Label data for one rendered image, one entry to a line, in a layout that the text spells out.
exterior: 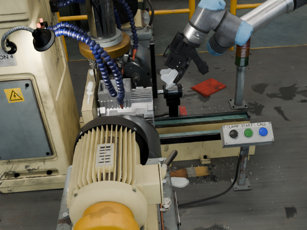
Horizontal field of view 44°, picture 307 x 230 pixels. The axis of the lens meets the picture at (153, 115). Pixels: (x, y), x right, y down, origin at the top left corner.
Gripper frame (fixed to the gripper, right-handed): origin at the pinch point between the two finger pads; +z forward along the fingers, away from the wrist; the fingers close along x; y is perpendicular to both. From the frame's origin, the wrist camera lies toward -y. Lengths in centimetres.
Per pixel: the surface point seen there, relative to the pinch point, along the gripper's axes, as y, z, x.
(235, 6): -100, 11, -230
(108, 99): 17.7, 14.7, -0.9
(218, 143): -30.3, 15.1, 1.2
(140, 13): 8, 3, -71
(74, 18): 33, 89, -234
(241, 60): -35.3, -9.5, -33.1
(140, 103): 6.0, 12.0, -1.5
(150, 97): 3.3, 8.8, -2.8
